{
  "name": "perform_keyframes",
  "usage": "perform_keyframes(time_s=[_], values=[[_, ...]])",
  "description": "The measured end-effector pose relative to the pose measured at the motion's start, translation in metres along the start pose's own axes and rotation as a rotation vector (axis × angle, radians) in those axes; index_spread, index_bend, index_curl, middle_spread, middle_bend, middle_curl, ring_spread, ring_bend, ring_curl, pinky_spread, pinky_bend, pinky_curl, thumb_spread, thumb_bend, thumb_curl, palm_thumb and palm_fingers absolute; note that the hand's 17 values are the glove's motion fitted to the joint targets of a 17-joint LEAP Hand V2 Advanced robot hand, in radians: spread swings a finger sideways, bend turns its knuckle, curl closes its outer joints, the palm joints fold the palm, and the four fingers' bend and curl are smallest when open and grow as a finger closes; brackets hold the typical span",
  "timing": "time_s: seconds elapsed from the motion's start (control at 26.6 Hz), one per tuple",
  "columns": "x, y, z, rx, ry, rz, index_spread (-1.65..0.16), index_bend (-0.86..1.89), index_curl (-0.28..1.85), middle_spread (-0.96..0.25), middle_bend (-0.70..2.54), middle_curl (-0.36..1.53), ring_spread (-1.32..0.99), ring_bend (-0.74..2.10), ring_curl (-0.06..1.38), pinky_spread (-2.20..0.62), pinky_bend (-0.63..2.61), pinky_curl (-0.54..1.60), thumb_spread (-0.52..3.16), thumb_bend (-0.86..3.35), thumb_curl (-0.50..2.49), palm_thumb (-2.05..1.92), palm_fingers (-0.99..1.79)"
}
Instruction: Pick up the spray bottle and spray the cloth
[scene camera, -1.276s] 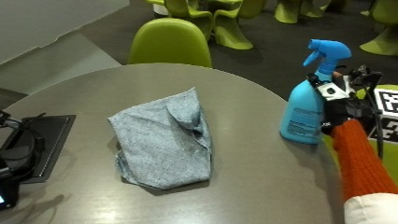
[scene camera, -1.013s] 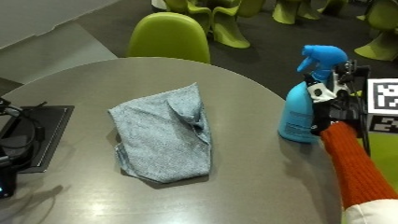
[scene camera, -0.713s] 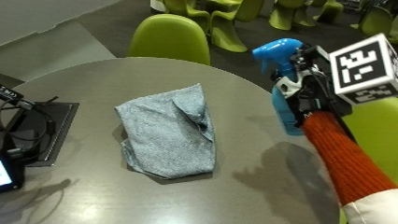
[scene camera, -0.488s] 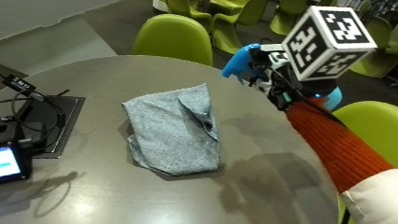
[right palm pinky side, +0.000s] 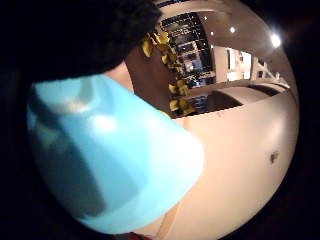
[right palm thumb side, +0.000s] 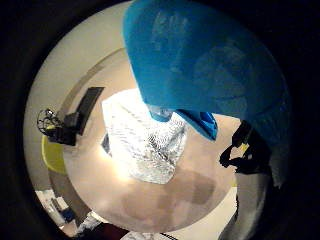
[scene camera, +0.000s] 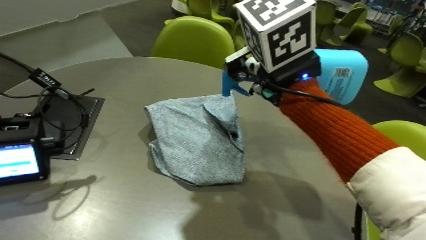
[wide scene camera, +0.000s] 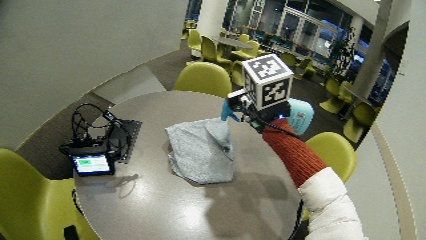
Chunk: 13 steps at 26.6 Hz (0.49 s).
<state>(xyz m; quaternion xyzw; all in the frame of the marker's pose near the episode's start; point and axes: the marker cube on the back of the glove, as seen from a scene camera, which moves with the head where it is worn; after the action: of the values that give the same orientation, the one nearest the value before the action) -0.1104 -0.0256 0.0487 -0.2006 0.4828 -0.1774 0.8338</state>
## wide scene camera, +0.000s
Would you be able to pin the green shell chair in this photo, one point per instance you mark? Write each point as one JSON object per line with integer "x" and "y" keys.
{"x": 31, "y": 200}
{"x": 335, "y": 153}
{"x": 204, "y": 78}

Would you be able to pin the black perforated plate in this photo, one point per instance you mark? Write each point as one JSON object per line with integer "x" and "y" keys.
{"x": 128, "y": 140}

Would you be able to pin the tall indoor plant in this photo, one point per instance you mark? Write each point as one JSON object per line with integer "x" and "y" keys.
{"x": 344, "y": 53}

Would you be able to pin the the person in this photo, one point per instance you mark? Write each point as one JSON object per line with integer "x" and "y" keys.
{"x": 331, "y": 206}

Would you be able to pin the small black object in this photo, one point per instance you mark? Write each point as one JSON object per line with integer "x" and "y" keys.
{"x": 71, "y": 233}

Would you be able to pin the grey background table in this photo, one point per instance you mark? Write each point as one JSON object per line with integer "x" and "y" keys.
{"x": 233, "y": 41}

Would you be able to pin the grey cloth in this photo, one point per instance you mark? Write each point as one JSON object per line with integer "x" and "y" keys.
{"x": 200, "y": 153}

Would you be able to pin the large glass window front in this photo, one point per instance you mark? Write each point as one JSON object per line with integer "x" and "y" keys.
{"x": 307, "y": 30}

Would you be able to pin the group of green background chairs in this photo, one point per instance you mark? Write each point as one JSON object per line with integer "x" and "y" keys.
{"x": 208, "y": 50}

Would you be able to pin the black electronics box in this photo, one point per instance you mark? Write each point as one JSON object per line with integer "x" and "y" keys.
{"x": 84, "y": 146}

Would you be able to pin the blue spray bottle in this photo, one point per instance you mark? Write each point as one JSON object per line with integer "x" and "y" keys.
{"x": 301, "y": 116}

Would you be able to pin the white marker cube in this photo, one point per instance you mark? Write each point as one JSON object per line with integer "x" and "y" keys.
{"x": 268, "y": 78}

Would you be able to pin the white pillar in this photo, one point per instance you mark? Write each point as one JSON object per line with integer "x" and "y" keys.
{"x": 372, "y": 50}

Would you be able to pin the small screen device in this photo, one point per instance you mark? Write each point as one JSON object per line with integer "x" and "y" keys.
{"x": 92, "y": 164}

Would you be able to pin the white glove camera module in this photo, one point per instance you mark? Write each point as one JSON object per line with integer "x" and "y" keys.
{"x": 237, "y": 94}

